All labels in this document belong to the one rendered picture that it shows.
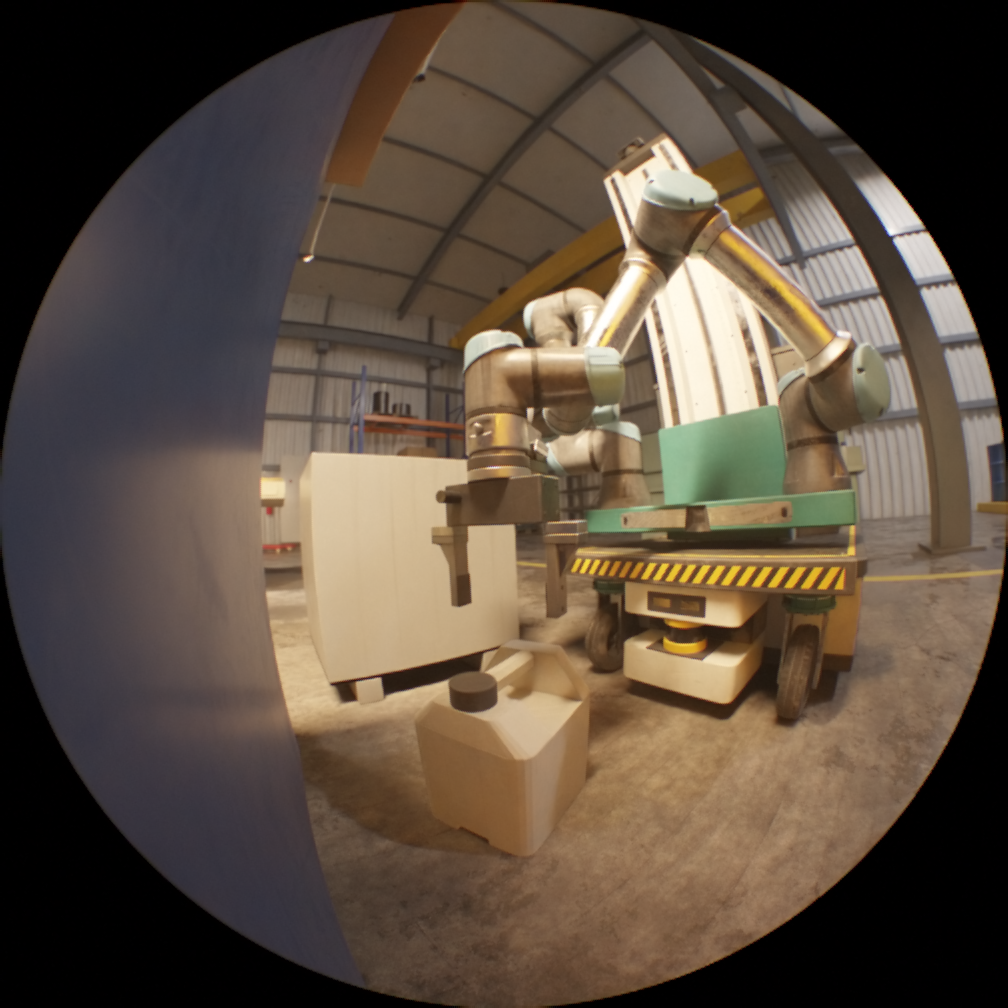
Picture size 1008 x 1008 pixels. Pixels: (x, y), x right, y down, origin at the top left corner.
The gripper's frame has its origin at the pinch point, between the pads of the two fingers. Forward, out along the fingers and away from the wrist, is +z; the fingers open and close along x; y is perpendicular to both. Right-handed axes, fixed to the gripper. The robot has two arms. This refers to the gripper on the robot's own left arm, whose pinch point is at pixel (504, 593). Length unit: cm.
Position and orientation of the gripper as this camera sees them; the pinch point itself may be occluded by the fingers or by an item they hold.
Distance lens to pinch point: 42.0
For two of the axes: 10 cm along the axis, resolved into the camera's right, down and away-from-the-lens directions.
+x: 8.4, -0.7, -5.4
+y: -5.4, -0.2, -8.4
